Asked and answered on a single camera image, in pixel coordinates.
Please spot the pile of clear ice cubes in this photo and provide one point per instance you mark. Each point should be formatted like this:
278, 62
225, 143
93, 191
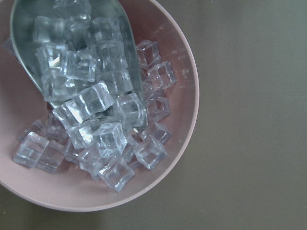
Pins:
96, 120

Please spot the pink bowl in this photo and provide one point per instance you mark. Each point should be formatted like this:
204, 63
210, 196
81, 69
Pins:
71, 188

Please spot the metal ice scoop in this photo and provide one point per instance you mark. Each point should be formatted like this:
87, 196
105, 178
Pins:
22, 25

